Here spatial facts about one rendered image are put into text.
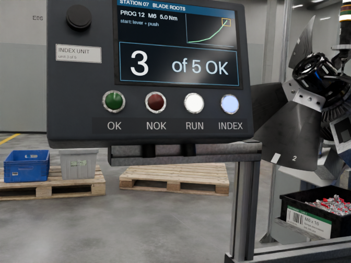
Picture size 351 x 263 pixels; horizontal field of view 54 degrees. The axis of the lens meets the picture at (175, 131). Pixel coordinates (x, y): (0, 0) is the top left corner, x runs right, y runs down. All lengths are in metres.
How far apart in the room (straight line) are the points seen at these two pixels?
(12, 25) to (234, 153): 13.22
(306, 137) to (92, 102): 0.79
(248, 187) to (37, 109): 7.70
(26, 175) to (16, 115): 4.60
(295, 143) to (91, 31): 0.77
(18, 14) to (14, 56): 5.52
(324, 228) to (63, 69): 0.65
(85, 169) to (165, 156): 3.25
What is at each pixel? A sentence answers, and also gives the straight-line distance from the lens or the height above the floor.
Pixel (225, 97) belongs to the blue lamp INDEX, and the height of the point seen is 1.12.
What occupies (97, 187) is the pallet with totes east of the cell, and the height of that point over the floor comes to 0.09.
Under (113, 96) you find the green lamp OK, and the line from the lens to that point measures 0.40.
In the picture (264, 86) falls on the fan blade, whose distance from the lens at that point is 1.33.
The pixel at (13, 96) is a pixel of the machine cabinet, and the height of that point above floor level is 0.81.
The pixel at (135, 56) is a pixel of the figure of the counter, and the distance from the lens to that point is 0.42.
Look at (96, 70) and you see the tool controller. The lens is 0.41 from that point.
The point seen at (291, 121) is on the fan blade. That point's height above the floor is 1.05.
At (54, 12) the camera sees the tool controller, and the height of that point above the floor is 1.21.
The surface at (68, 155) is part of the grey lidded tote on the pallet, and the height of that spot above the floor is 0.40.
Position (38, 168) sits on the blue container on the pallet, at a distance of 3.71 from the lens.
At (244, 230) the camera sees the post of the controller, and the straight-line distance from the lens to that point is 0.58.
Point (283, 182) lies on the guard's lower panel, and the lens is 2.58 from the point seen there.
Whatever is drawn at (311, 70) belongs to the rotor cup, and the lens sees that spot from 1.18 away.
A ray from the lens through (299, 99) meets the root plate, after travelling 1.17.
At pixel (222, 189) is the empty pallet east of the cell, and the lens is 3.76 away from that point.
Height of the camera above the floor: 1.13
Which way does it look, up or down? 7 degrees down
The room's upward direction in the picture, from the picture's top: 2 degrees clockwise
